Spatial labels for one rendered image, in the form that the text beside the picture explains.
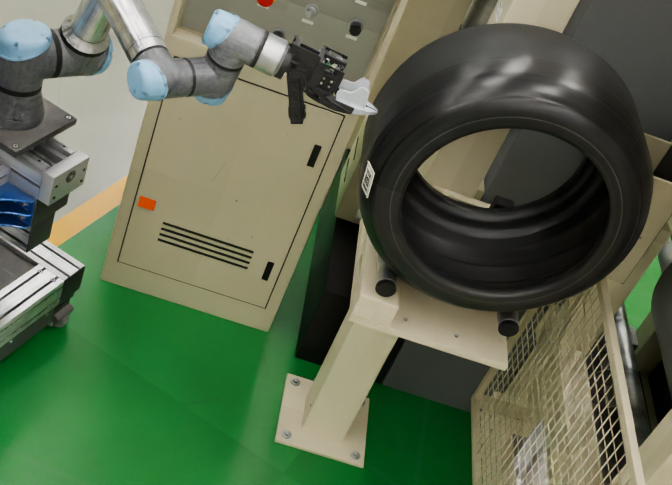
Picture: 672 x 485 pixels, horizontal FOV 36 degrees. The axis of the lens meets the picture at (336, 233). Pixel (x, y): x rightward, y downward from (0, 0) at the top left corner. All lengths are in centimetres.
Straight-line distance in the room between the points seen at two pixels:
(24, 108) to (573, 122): 129
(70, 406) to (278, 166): 86
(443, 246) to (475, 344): 23
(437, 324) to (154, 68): 85
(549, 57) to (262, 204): 122
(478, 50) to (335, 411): 133
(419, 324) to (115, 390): 104
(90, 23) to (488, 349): 116
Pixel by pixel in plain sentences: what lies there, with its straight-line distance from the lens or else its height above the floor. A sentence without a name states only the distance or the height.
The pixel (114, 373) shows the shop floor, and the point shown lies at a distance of 299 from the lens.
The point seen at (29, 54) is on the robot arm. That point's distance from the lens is 244.
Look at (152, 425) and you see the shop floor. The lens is 290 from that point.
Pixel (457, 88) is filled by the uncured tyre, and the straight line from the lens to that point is 189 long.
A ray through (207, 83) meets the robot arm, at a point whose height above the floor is 120.
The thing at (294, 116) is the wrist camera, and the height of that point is 117.
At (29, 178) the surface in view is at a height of 63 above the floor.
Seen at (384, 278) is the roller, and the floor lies 92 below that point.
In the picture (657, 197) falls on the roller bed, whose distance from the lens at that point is 241.
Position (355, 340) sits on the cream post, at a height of 40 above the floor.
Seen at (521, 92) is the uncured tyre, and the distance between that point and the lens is 188.
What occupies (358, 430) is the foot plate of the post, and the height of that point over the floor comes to 1.
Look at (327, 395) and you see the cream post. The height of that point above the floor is 17.
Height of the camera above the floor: 222
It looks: 36 degrees down
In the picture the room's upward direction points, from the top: 24 degrees clockwise
